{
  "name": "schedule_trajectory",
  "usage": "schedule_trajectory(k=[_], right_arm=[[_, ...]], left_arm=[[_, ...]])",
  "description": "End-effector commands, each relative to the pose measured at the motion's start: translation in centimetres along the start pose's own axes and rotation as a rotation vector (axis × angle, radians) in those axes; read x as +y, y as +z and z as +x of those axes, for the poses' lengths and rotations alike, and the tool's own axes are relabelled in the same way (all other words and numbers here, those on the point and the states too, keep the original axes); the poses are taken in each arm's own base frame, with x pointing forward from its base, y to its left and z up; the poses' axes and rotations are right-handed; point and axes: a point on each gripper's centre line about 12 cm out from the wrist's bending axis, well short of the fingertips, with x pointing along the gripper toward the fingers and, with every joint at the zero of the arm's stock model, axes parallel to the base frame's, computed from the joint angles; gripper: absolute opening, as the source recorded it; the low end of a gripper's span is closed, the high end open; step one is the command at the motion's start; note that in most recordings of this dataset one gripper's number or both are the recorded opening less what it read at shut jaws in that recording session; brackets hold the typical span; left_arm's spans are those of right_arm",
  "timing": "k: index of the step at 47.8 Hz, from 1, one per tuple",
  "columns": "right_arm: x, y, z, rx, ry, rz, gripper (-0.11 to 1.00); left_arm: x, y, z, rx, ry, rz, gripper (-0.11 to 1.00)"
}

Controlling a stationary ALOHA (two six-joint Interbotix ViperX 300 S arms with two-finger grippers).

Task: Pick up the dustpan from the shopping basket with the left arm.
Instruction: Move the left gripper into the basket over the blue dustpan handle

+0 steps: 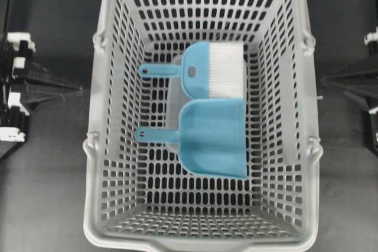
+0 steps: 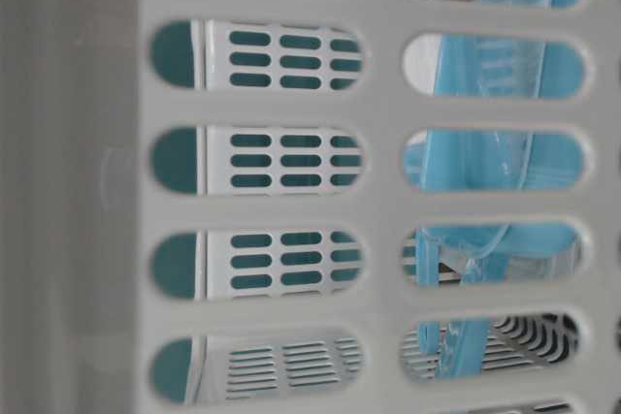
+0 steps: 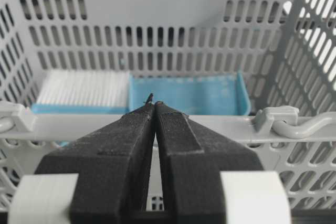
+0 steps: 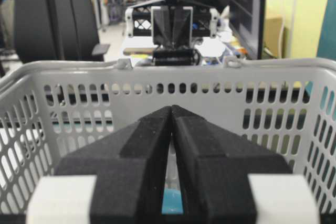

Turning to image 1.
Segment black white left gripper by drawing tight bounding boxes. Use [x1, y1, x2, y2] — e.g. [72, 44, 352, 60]
[1, 32, 83, 159]

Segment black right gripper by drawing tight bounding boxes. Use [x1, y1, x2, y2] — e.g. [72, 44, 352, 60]
[321, 28, 377, 149]

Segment grey plastic shopping basket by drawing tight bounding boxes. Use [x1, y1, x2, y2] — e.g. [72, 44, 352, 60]
[83, 0, 323, 251]

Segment blue plastic dustpan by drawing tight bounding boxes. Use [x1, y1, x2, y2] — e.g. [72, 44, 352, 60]
[134, 99, 247, 179]

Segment clear plastic container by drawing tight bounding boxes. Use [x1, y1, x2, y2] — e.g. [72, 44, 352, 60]
[165, 54, 190, 154]

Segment blue hand brush white bristles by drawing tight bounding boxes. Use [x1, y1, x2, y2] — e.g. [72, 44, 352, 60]
[138, 41, 246, 99]

